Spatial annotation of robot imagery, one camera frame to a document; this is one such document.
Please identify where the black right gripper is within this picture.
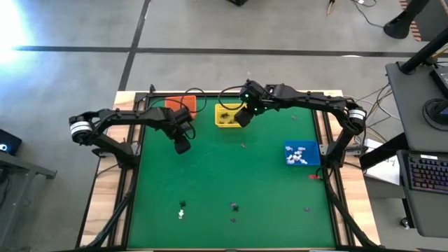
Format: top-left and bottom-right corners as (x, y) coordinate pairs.
(233, 79), (278, 129)

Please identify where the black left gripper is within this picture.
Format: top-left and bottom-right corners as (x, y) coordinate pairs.
(163, 107), (194, 155)

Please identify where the orange plastic basket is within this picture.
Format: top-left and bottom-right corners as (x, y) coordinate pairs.
(164, 94), (197, 120)

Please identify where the yellow plastic basket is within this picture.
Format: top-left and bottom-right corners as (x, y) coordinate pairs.
(214, 103), (246, 129)

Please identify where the green table mat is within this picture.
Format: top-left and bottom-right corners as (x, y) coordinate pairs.
(127, 96), (337, 250)

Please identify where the blue plastic basket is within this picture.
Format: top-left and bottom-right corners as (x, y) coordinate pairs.
(283, 140), (321, 167)

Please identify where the black desk support beam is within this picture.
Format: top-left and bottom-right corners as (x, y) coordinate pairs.
(359, 132), (410, 172)

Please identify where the white paper sheet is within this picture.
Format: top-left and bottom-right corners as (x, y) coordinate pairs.
(363, 145), (402, 186)

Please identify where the black stand base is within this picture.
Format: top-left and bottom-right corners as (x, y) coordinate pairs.
(383, 0), (431, 39)

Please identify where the black device with light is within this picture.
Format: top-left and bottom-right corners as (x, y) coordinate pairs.
(0, 128), (22, 157)

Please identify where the black slanted pole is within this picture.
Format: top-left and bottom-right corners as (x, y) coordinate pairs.
(400, 27), (448, 75)

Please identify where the grey side desk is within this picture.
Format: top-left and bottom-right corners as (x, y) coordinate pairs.
(0, 150), (58, 252)

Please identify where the black box device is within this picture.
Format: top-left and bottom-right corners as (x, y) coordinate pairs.
(429, 64), (448, 99)

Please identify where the dark box with striped edge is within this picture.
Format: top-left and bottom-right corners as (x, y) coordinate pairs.
(398, 0), (448, 42)

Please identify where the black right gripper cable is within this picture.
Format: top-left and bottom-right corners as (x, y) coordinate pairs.
(217, 85), (250, 111)

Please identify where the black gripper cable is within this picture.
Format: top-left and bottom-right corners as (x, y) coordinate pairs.
(217, 85), (250, 111)
(150, 87), (208, 140)

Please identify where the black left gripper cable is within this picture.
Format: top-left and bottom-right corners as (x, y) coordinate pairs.
(150, 87), (208, 140)

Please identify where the black aluminium table frame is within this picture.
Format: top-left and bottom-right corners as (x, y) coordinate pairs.
(75, 83), (381, 252)

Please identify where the black floor cable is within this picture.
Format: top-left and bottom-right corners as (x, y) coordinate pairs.
(351, 0), (385, 29)

